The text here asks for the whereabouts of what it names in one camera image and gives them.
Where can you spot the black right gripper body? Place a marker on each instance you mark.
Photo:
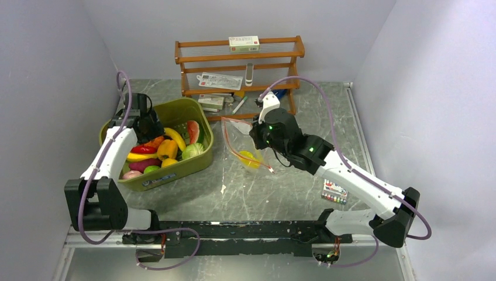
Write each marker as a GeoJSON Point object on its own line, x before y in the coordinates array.
{"type": "Point", "coordinates": [262, 139]}

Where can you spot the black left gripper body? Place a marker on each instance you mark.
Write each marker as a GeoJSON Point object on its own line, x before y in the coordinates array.
{"type": "Point", "coordinates": [153, 128]}

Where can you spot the yellow banana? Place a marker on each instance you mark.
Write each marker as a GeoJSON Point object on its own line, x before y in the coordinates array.
{"type": "Point", "coordinates": [175, 136]}

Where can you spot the orange bell pepper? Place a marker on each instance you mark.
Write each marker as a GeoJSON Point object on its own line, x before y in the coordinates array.
{"type": "Point", "coordinates": [167, 150]}

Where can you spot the clear zip top bag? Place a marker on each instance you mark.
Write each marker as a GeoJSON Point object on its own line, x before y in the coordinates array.
{"type": "Point", "coordinates": [236, 136]}

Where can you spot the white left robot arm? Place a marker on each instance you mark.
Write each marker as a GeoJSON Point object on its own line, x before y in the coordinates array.
{"type": "Point", "coordinates": [94, 200]}

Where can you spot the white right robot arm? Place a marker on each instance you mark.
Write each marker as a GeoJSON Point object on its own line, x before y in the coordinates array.
{"type": "Point", "coordinates": [391, 210]}

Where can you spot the red chili pepper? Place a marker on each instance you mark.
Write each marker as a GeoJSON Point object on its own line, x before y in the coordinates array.
{"type": "Point", "coordinates": [144, 150]}

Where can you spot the olive green plastic bin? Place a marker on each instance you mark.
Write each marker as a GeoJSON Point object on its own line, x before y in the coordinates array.
{"type": "Point", "coordinates": [173, 114]}

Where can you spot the blue stapler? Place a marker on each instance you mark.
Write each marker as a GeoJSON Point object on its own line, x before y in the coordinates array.
{"type": "Point", "coordinates": [280, 93]}

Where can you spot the yellow lemon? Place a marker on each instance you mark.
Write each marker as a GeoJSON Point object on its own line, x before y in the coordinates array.
{"type": "Point", "coordinates": [168, 162]}

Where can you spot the green lime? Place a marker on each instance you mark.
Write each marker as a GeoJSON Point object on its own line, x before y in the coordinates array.
{"type": "Point", "coordinates": [150, 169]}

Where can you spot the watermelon slice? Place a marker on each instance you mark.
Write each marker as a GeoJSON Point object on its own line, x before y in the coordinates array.
{"type": "Point", "coordinates": [196, 134]}

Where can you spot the green white marker pen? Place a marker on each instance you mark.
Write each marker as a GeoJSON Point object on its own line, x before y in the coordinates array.
{"type": "Point", "coordinates": [237, 108]}

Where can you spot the pink peach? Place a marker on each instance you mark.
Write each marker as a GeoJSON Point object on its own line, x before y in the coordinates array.
{"type": "Point", "coordinates": [131, 174]}

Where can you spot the green cabbage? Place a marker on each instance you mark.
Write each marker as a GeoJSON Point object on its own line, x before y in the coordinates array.
{"type": "Point", "coordinates": [192, 150]}

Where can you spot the orange wooden shelf rack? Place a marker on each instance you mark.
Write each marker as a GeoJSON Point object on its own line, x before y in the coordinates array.
{"type": "Point", "coordinates": [243, 64]}

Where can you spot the white green box lower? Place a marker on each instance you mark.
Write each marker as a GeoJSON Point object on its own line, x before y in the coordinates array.
{"type": "Point", "coordinates": [211, 101]}

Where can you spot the white grey small device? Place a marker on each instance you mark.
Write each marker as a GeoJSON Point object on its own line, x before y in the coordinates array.
{"type": "Point", "coordinates": [248, 80]}

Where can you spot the white flat packet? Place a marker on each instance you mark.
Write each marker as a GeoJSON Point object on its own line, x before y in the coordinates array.
{"type": "Point", "coordinates": [221, 81]}

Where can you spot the colourful marker set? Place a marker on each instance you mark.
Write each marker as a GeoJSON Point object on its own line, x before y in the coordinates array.
{"type": "Point", "coordinates": [334, 193]}

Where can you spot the white green box on shelf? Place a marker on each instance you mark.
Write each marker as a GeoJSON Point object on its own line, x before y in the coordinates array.
{"type": "Point", "coordinates": [244, 44]}

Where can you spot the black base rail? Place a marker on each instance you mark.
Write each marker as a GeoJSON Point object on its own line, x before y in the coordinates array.
{"type": "Point", "coordinates": [208, 238]}

